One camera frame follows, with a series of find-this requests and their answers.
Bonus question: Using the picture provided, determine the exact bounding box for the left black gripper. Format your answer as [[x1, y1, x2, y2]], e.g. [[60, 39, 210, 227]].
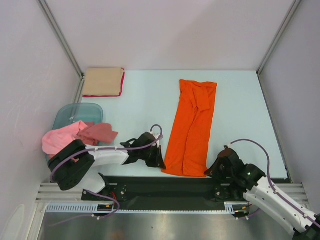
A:
[[139, 145, 166, 170]]

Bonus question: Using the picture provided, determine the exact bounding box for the orange t shirt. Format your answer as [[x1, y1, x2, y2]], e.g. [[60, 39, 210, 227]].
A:
[[162, 79, 218, 178]]

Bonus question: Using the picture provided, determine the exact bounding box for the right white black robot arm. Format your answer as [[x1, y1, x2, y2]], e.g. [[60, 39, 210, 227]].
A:
[[204, 148, 320, 240]]

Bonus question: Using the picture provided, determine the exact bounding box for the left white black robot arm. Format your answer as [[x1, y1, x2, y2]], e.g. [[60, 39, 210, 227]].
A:
[[48, 132, 166, 200]]

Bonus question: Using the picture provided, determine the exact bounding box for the folded beige t shirt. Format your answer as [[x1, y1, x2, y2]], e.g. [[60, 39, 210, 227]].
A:
[[82, 67, 125, 97]]

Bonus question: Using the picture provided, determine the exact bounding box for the folded red t shirt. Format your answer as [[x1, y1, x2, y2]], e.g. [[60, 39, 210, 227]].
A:
[[82, 67, 126, 98]]

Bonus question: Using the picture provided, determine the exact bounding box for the blue plastic basket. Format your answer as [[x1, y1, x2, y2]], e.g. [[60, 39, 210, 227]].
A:
[[45, 103, 104, 162]]

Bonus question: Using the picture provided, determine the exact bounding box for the light pink t shirt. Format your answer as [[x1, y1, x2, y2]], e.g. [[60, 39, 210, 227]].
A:
[[42, 121, 88, 156]]

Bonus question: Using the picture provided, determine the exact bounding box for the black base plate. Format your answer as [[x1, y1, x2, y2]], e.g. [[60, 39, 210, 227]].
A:
[[81, 176, 246, 210]]

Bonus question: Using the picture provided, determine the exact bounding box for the white slotted cable duct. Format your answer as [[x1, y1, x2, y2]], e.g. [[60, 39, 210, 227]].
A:
[[45, 202, 249, 215]]

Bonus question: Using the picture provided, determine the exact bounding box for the right aluminium frame post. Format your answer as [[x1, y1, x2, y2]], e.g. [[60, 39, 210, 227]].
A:
[[256, 0, 303, 76]]

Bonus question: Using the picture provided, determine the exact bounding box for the aluminium frame post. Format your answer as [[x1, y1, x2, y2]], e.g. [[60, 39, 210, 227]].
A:
[[36, 0, 84, 103], [256, 0, 303, 76]]

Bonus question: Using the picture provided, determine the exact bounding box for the left aluminium frame post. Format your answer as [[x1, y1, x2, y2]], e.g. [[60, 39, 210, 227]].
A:
[[36, 0, 84, 103]]

